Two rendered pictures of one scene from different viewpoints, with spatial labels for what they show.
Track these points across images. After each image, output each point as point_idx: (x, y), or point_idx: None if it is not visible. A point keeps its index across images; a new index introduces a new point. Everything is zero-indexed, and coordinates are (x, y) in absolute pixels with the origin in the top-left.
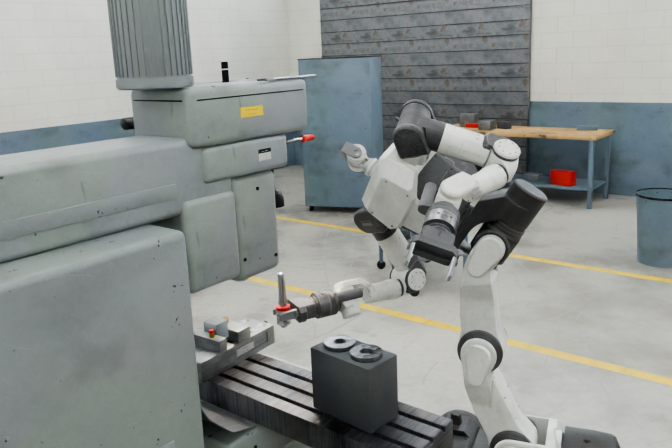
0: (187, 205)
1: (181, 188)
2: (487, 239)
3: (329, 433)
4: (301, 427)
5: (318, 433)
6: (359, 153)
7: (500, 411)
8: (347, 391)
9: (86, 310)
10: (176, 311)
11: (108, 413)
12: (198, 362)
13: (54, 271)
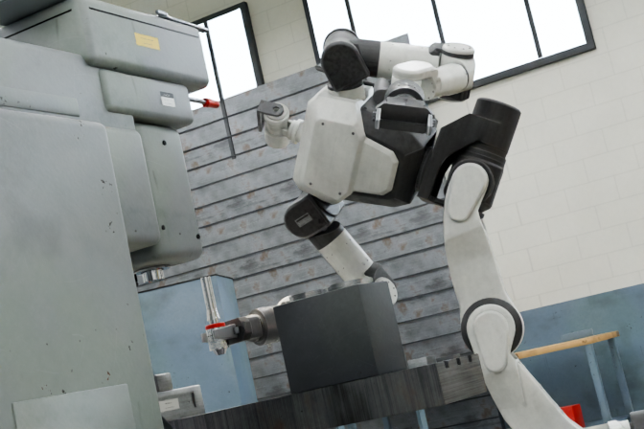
0: None
1: (82, 106)
2: (463, 167)
3: (323, 394)
4: (282, 412)
5: (308, 404)
6: (280, 109)
7: (540, 407)
8: (334, 334)
9: (17, 166)
10: (108, 214)
11: (51, 306)
12: None
13: None
